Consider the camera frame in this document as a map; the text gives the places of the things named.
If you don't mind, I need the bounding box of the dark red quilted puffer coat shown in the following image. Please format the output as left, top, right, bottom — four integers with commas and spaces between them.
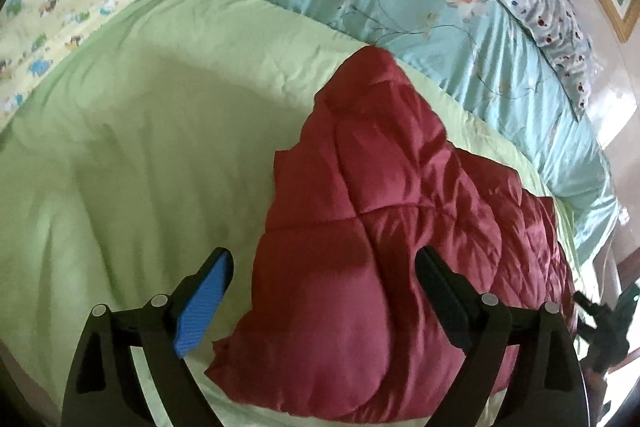
206, 46, 576, 424

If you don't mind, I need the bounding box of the light green bed quilt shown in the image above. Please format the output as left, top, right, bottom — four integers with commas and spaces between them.
0, 0, 584, 427

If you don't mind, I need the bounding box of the grey dotted pillow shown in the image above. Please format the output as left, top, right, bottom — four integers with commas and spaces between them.
498, 0, 601, 120

